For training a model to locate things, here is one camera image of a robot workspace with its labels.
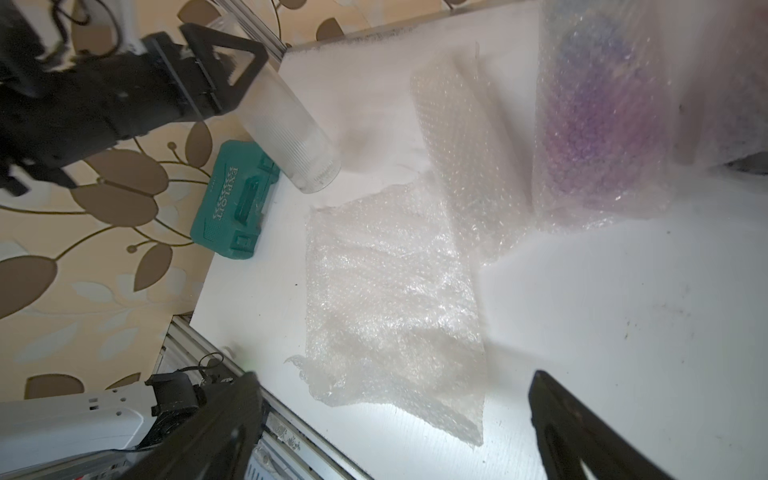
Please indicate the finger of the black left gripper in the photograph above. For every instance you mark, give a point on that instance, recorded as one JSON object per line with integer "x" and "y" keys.
{"x": 207, "y": 76}

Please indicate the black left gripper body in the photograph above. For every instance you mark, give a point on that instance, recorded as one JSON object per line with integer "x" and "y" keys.
{"x": 51, "y": 118}

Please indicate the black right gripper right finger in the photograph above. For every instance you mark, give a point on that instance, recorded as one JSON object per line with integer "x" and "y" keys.
{"x": 572, "y": 440}

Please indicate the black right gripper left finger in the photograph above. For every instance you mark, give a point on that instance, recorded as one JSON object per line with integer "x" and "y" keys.
{"x": 216, "y": 443}

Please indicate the clear ribbed glass vase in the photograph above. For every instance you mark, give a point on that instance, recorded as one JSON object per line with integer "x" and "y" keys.
{"x": 280, "y": 124}

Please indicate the clear bubble wrap sheet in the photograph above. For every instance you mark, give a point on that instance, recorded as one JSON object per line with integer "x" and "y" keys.
{"x": 392, "y": 316}

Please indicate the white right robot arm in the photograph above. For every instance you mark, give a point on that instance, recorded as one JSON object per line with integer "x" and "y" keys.
{"x": 101, "y": 436}

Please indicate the bubble wrapped clear vase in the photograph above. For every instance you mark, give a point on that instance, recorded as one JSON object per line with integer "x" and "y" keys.
{"x": 472, "y": 155}

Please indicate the bubble wrapped purple vase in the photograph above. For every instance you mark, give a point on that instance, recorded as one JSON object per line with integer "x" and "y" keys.
{"x": 603, "y": 119}

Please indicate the bubble wrapped pink vase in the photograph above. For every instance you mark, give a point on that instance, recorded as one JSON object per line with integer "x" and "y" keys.
{"x": 716, "y": 53}

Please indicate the green plastic tool case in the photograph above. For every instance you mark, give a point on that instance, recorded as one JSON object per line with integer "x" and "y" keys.
{"x": 230, "y": 217}

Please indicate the aluminium front rail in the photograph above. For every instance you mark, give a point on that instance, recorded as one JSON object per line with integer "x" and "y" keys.
{"x": 289, "y": 448}

